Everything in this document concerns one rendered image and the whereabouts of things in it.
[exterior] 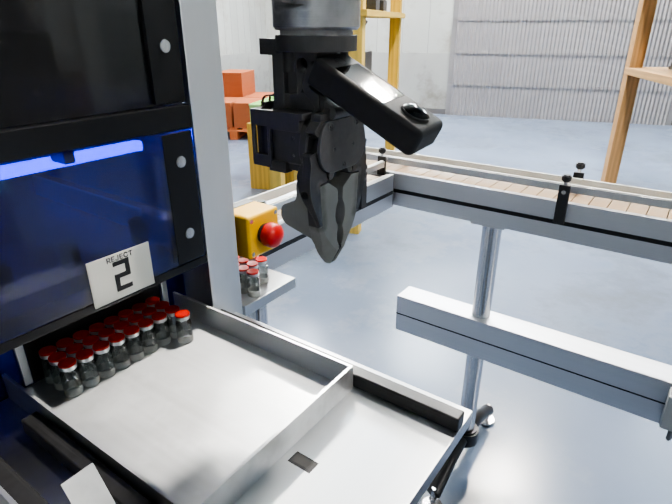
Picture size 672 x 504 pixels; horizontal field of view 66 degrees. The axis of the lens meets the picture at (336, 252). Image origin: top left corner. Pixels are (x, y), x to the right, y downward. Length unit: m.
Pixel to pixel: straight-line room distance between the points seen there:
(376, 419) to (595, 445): 1.48
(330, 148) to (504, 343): 1.11
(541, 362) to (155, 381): 1.05
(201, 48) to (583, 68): 7.92
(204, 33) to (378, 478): 0.57
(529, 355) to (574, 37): 7.22
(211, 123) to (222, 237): 0.17
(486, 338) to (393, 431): 0.91
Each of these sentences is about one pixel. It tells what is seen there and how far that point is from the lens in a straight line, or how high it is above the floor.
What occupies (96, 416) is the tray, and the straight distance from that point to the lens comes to 0.69.
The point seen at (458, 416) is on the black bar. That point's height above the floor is 0.90.
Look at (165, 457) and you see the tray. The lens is 0.62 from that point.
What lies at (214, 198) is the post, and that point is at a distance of 0.76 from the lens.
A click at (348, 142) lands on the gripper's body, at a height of 1.21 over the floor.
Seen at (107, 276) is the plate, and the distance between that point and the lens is 0.68.
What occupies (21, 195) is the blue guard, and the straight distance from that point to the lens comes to 0.61.
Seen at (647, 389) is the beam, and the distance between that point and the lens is 1.46.
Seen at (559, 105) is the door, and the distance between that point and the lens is 8.51.
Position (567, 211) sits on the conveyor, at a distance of 1.28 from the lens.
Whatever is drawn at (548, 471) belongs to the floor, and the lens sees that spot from 1.91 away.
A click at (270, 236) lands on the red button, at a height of 1.00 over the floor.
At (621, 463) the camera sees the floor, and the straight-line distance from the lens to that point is 2.03.
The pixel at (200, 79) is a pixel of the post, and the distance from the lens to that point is 0.72.
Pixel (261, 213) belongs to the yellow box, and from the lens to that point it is 0.83.
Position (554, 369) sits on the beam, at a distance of 1.49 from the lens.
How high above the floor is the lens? 1.30
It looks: 24 degrees down
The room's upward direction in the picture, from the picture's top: straight up
